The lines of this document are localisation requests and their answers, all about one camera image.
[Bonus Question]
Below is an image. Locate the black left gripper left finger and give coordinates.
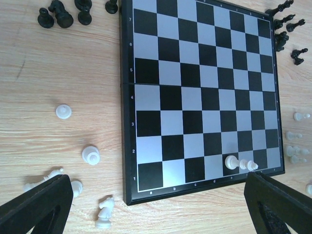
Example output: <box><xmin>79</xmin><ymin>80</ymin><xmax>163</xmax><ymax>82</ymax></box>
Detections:
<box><xmin>0</xmin><ymin>175</ymin><xmax>73</xmax><ymax>234</ymax></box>

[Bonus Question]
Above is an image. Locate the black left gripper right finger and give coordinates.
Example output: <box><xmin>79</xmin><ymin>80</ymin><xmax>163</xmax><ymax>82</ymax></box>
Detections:
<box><xmin>244</xmin><ymin>172</ymin><xmax>312</xmax><ymax>234</ymax></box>

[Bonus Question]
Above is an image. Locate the white knight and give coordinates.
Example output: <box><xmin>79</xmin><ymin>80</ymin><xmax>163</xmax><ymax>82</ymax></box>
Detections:
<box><xmin>306</xmin><ymin>184</ymin><xmax>312</xmax><ymax>195</ymax></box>
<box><xmin>95</xmin><ymin>197</ymin><xmax>115</xmax><ymax>229</ymax></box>

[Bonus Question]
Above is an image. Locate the white bishop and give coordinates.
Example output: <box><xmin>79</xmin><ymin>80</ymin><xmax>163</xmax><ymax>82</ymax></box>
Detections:
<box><xmin>284</xmin><ymin>145</ymin><xmax>310</xmax><ymax>157</ymax></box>
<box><xmin>23</xmin><ymin>168</ymin><xmax>64</xmax><ymax>192</ymax></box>

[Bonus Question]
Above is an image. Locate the black pawn near board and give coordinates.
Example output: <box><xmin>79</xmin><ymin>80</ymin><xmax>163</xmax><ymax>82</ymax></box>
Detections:
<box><xmin>105</xmin><ymin>0</ymin><xmax>118</xmax><ymax>14</ymax></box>

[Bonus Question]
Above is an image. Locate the white pawn near finger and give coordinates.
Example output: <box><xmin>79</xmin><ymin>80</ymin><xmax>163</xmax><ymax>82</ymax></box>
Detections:
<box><xmin>71</xmin><ymin>180</ymin><xmax>83</xmax><ymax>198</ymax></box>

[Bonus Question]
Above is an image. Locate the white pawn left middle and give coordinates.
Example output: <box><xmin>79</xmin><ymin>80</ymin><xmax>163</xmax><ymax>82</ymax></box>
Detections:
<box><xmin>82</xmin><ymin>146</ymin><xmax>100</xmax><ymax>165</ymax></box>

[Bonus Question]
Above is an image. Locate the white pawn right upper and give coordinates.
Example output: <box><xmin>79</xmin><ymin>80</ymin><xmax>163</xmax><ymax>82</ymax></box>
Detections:
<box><xmin>293</xmin><ymin>112</ymin><xmax>310</xmax><ymax>121</ymax></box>

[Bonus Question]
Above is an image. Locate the white pawn left upper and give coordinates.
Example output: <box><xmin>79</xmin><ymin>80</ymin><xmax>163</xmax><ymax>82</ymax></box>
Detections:
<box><xmin>56</xmin><ymin>104</ymin><xmax>72</xmax><ymax>119</ymax></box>

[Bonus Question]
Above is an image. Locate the black and silver chessboard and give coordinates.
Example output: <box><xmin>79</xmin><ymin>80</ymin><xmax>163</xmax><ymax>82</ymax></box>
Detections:
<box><xmin>119</xmin><ymin>0</ymin><xmax>285</xmax><ymax>205</ymax></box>

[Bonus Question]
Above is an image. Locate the black pawn right lower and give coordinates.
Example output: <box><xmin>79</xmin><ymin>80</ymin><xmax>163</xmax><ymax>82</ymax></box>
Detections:
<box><xmin>291</xmin><ymin>48</ymin><xmax>308</xmax><ymax>66</ymax></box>

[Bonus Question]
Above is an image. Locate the black knight right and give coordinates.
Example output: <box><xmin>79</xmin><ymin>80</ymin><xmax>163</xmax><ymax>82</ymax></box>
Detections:
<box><xmin>275</xmin><ymin>31</ymin><xmax>289</xmax><ymax>52</ymax></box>

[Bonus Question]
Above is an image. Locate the black knight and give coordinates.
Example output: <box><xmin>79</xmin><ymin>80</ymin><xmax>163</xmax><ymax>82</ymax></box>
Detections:
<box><xmin>48</xmin><ymin>0</ymin><xmax>74</xmax><ymax>28</ymax></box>
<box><xmin>275</xmin><ymin>31</ymin><xmax>289</xmax><ymax>52</ymax></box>

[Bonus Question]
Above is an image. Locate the black pawn far left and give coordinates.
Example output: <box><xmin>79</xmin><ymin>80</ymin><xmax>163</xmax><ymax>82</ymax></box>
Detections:
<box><xmin>37</xmin><ymin>8</ymin><xmax>54</xmax><ymax>28</ymax></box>

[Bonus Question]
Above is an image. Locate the black knight left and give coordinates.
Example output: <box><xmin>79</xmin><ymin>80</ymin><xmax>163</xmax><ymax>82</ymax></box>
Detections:
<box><xmin>48</xmin><ymin>0</ymin><xmax>74</xmax><ymax>28</ymax></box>

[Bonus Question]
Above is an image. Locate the black pawn left centre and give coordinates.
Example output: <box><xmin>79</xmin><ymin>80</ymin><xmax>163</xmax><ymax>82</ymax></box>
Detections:
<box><xmin>78</xmin><ymin>6</ymin><xmax>92</xmax><ymax>25</ymax></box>

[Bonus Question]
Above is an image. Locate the black piece top left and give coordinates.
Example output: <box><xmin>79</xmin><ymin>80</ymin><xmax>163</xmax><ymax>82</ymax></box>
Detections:
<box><xmin>74</xmin><ymin>0</ymin><xmax>92</xmax><ymax>10</ymax></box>

